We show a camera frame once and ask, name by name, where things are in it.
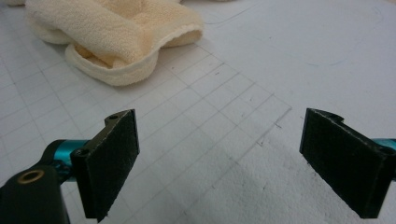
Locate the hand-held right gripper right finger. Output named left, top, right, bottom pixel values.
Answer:
left=299, top=107, right=396, bottom=219

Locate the cream terry towel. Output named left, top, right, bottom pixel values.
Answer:
left=6, top=0, right=205, bottom=87

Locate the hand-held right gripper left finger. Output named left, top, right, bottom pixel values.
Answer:
left=53, top=108, right=140, bottom=223

